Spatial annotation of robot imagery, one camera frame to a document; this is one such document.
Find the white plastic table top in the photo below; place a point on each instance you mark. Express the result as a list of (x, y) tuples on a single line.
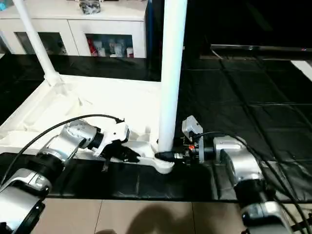
[(87, 102)]

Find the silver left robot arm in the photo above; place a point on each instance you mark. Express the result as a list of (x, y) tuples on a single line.
[(48, 161)]

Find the black work mat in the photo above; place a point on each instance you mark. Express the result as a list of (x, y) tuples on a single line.
[(146, 180)]

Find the crumpled black plastic sheet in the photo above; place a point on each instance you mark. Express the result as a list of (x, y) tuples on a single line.
[(253, 112)]

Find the white cabinet with glass doors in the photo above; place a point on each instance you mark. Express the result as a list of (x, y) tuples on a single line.
[(83, 27)]

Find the dark low furniture silver edge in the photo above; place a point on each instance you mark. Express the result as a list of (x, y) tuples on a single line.
[(263, 48)]

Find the grey bundle of small items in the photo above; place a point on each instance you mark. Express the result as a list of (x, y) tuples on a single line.
[(90, 6)]

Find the light blue plastic item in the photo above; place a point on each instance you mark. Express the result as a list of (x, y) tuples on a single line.
[(4, 5)]

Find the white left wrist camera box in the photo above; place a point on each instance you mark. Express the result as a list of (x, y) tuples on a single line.
[(116, 132)]

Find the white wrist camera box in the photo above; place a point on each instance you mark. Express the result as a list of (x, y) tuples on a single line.
[(116, 132), (191, 126)]

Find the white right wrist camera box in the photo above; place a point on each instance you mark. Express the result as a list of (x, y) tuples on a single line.
[(191, 126)]

